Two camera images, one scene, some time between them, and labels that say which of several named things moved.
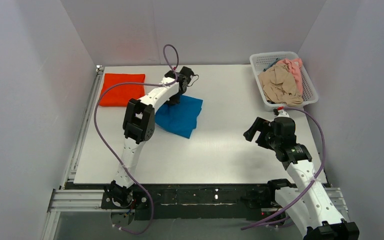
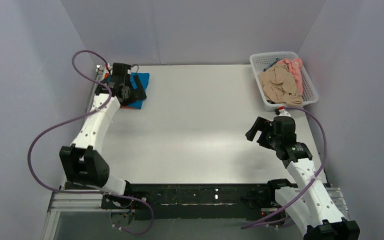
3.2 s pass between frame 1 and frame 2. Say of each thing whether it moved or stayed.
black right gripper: stayed
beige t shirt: stayed
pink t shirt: stayed
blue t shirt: moved
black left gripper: moved
